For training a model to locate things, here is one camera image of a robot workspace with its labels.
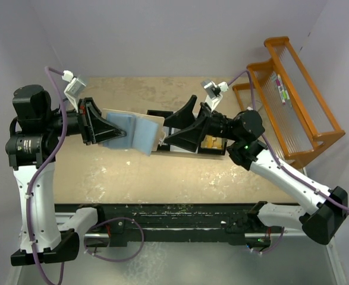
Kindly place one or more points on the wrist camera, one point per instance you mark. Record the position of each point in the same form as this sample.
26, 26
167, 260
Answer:
76, 84
215, 92

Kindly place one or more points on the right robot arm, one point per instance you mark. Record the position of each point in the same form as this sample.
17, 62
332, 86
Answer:
320, 210

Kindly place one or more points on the gold cards in bin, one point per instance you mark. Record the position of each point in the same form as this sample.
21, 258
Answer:
212, 142

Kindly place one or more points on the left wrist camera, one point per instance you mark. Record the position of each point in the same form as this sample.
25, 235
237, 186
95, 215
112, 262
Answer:
76, 84

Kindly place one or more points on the markers on rack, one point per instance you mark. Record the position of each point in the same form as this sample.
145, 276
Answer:
284, 96

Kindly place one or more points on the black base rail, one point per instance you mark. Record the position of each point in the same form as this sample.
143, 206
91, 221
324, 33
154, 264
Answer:
209, 223

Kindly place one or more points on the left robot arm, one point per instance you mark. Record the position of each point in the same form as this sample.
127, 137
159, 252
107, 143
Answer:
36, 135

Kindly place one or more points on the orange wooden rack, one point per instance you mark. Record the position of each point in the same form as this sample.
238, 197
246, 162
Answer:
309, 128

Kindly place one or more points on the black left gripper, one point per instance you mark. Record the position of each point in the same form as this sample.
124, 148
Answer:
94, 126

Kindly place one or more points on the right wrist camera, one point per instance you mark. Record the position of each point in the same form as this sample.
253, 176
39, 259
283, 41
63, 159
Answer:
215, 92

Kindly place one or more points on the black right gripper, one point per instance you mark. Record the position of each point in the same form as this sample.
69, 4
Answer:
190, 137

